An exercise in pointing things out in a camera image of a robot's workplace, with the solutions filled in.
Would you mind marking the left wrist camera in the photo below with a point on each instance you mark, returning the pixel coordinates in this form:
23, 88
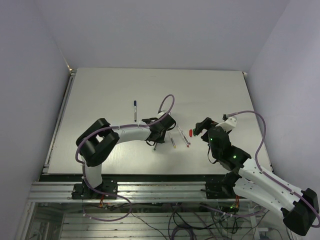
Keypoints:
163, 114

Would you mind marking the yellow marker pen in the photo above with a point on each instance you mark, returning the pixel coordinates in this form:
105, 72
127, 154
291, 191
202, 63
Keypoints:
172, 140

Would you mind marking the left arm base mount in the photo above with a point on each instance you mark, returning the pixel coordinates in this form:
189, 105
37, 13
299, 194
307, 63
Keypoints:
106, 190

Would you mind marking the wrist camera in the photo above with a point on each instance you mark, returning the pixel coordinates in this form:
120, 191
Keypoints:
229, 123
163, 114

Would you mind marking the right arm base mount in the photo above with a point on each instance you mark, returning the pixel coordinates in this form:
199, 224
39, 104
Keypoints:
220, 186

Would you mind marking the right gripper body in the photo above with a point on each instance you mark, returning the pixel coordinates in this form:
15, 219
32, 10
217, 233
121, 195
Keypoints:
209, 123

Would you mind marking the aluminium frame rail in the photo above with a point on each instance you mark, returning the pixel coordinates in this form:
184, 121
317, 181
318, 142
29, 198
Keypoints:
136, 192

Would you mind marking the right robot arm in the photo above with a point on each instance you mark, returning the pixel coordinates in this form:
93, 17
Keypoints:
297, 208

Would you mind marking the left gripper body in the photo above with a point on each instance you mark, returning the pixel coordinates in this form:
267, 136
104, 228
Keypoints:
160, 139

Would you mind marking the blue marker pen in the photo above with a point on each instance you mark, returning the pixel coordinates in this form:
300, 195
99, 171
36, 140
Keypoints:
135, 113

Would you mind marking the purple marker pen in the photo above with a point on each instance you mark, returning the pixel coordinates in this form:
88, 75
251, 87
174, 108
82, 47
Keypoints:
178, 127

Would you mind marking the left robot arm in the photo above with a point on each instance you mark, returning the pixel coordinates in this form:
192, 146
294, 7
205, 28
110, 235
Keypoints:
97, 142

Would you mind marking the red marker pen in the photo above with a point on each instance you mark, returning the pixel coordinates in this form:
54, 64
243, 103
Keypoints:
184, 138

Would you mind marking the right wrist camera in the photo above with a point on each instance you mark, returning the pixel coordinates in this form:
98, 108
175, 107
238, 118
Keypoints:
229, 123

